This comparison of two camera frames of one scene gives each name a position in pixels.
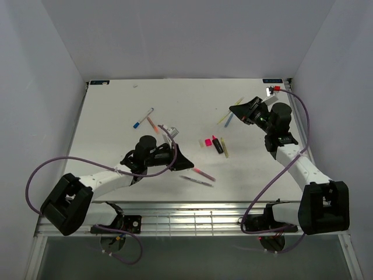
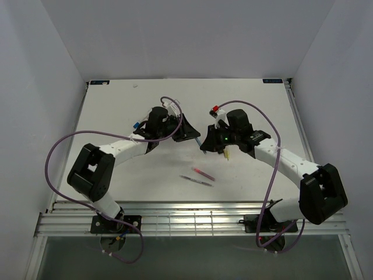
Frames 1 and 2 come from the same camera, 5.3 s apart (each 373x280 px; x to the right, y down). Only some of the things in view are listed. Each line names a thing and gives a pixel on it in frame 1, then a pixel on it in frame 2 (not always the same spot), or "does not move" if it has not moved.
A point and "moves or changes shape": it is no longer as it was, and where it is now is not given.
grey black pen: [196, 181] does not move
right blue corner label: [273, 81] does not move
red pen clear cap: [204, 174] does not move
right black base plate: [263, 221] does not move
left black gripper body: [161, 157] -> [169, 128]
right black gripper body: [257, 114] -> [221, 137]
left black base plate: [129, 223] does not move
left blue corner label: [99, 82] does not move
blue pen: [228, 121] moves or changes shape
